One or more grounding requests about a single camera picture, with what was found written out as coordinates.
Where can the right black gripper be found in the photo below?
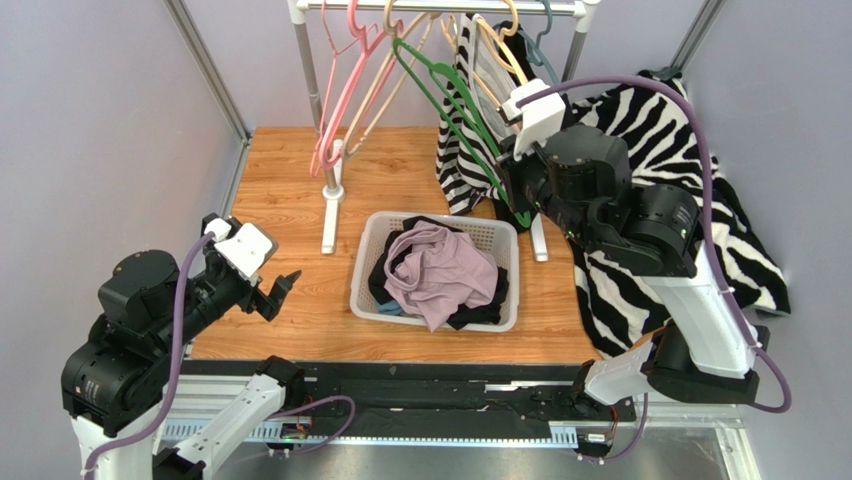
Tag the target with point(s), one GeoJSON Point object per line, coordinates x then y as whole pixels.
{"type": "Point", "coordinates": [508, 179]}

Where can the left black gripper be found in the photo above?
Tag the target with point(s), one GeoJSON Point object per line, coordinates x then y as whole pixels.
{"type": "Point", "coordinates": [270, 305]}

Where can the green hanger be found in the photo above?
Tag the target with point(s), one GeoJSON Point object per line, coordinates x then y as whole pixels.
{"type": "Point", "coordinates": [466, 113]}

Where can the black white striped top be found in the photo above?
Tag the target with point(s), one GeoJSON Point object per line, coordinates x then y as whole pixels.
{"type": "Point", "coordinates": [462, 181]}

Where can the blue tank top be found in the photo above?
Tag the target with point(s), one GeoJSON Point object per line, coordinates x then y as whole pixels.
{"type": "Point", "coordinates": [391, 308]}

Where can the grey-blue hanger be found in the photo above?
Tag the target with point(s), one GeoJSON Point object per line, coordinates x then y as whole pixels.
{"type": "Point", "coordinates": [534, 54]}

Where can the mauve tank top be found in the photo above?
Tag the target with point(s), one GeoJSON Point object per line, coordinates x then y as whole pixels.
{"type": "Point", "coordinates": [432, 270]}

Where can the cream hanger with striped top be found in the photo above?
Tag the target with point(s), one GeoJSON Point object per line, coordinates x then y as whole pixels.
{"type": "Point", "coordinates": [487, 77]}

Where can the thick pink plastic hanger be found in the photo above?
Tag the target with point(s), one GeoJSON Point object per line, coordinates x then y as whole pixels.
{"type": "Point", "coordinates": [367, 38]}

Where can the beige wooden hanger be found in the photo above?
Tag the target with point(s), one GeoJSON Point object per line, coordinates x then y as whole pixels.
{"type": "Point", "coordinates": [370, 111]}

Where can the black tank top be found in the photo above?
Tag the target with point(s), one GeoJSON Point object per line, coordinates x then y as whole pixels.
{"type": "Point", "coordinates": [517, 47]}

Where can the thin pink wire hanger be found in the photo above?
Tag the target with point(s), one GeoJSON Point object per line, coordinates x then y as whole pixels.
{"type": "Point", "coordinates": [314, 171]}

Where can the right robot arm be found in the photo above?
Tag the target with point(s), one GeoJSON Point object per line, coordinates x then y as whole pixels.
{"type": "Point", "coordinates": [580, 178]}

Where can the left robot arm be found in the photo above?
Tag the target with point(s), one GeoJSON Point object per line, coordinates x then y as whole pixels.
{"type": "Point", "coordinates": [119, 383]}

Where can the white plastic laundry basket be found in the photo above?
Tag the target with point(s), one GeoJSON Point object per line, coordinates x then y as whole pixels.
{"type": "Point", "coordinates": [493, 236]}

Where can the zebra print blanket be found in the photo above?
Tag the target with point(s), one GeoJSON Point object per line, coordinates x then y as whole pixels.
{"type": "Point", "coordinates": [617, 308]}

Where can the metal clothes rack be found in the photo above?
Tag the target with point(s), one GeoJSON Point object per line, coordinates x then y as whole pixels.
{"type": "Point", "coordinates": [333, 192]}

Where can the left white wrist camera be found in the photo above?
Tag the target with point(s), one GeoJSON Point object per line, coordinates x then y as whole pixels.
{"type": "Point", "coordinates": [245, 247]}

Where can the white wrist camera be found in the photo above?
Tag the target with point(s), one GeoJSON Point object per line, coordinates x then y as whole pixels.
{"type": "Point", "coordinates": [245, 247]}
{"type": "Point", "coordinates": [540, 116]}

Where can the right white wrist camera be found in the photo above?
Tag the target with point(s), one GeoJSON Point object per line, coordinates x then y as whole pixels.
{"type": "Point", "coordinates": [540, 116]}

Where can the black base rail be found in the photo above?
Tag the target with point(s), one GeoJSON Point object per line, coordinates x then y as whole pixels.
{"type": "Point", "coordinates": [445, 401]}

